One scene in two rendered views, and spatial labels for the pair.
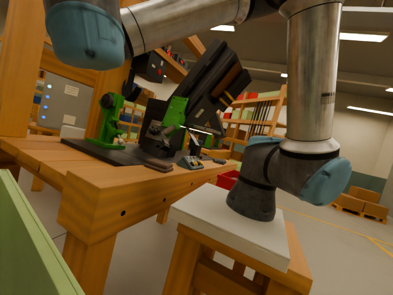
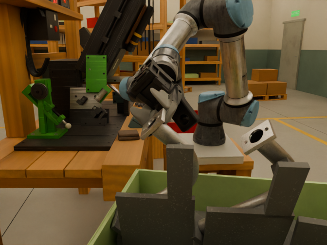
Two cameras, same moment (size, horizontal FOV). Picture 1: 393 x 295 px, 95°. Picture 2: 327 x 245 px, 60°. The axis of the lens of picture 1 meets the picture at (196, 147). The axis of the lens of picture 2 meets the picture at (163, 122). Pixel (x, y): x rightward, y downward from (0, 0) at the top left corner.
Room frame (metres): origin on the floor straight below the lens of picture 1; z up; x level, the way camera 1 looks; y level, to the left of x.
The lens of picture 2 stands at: (-0.50, 0.51, 1.31)
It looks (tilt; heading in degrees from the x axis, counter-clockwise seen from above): 15 degrees down; 335
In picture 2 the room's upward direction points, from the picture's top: straight up
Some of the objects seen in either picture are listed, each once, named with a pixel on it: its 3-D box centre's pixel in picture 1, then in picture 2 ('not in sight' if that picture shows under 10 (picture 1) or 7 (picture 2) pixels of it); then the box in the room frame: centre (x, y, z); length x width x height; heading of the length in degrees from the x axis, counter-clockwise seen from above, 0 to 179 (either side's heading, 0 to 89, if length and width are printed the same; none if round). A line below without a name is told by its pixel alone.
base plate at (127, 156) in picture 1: (165, 153); (92, 117); (1.23, 0.20, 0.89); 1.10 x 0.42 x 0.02; 155
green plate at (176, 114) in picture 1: (177, 113); (97, 73); (1.14, 0.17, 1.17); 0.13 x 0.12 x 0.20; 155
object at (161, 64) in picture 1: (150, 67); (42, 25); (1.22, 0.43, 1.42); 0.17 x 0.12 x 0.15; 155
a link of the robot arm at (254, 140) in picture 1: (265, 158); (212, 105); (0.54, -0.21, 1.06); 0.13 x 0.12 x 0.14; 27
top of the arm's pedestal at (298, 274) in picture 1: (243, 226); (208, 152); (0.56, -0.21, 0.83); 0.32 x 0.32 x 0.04; 69
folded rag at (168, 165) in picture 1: (159, 165); (128, 134); (0.73, 0.13, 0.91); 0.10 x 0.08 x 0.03; 76
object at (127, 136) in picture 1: (127, 113); not in sight; (6.62, 2.74, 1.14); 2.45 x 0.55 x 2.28; 163
